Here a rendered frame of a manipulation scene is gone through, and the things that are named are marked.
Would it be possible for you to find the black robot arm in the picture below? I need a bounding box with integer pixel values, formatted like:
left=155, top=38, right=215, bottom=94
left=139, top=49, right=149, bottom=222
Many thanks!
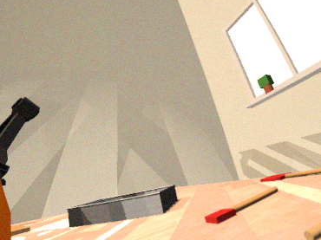
left=0, top=97, right=40, bottom=179

